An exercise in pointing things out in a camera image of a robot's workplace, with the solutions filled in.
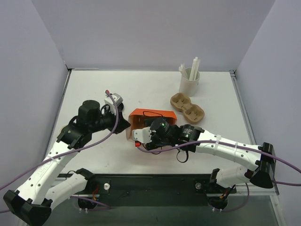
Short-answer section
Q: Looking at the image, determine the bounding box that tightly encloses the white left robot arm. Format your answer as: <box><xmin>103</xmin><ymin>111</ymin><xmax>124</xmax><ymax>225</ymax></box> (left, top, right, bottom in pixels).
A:
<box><xmin>3</xmin><ymin>99</ymin><xmax>130</xmax><ymax>226</ymax></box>

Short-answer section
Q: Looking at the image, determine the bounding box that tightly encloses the orange paper bag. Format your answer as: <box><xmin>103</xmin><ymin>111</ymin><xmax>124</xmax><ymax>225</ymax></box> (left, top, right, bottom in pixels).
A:
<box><xmin>126</xmin><ymin>108</ymin><xmax>177</xmax><ymax>141</ymax></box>

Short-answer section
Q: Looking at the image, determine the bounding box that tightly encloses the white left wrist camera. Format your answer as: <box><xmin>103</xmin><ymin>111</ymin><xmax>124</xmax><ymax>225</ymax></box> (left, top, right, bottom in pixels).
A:
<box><xmin>104</xmin><ymin>90</ymin><xmax>123</xmax><ymax>115</ymax></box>

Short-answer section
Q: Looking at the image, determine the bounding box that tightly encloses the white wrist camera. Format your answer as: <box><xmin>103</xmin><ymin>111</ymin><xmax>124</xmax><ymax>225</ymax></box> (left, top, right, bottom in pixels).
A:
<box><xmin>132</xmin><ymin>127</ymin><xmax>152</xmax><ymax>147</ymax></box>
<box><xmin>104</xmin><ymin>90</ymin><xmax>123</xmax><ymax>115</ymax></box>

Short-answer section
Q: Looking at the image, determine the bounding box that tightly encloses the white wrapped straw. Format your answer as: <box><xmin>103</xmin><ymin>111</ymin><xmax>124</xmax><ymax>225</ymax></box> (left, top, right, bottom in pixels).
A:
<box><xmin>179</xmin><ymin>64</ymin><xmax>189</xmax><ymax>79</ymax></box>
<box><xmin>189</xmin><ymin>57</ymin><xmax>200</xmax><ymax>81</ymax></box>

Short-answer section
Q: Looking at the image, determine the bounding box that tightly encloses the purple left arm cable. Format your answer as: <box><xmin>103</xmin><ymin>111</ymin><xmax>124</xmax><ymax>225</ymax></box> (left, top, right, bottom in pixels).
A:
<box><xmin>0</xmin><ymin>89</ymin><xmax>119</xmax><ymax>211</ymax></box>

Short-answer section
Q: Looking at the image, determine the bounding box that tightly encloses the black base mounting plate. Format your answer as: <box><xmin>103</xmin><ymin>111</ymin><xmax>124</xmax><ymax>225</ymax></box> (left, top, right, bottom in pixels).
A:
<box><xmin>78</xmin><ymin>174</ymin><xmax>228</xmax><ymax>207</ymax></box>

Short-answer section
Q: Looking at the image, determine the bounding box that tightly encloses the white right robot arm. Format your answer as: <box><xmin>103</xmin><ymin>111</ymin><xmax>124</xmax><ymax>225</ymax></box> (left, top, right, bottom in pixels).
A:
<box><xmin>143</xmin><ymin>118</ymin><xmax>276</xmax><ymax>192</ymax></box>

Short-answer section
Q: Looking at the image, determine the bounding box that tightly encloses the aluminium frame rail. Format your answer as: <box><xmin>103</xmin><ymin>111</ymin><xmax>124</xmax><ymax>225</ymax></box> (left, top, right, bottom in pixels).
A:
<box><xmin>230</xmin><ymin>70</ymin><xmax>279</xmax><ymax>195</ymax></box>

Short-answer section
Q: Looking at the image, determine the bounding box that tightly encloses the white straw holder cup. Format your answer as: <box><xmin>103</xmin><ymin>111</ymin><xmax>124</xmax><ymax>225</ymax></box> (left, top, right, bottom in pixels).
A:
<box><xmin>179</xmin><ymin>72</ymin><xmax>200</xmax><ymax>97</ymax></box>

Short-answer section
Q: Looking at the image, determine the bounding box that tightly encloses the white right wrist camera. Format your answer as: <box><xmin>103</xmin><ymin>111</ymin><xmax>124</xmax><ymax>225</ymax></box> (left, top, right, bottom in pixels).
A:
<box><xmin>132</xmin><ymin>127</ymin><xmax>152</xmax><ymax>147</ymax></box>

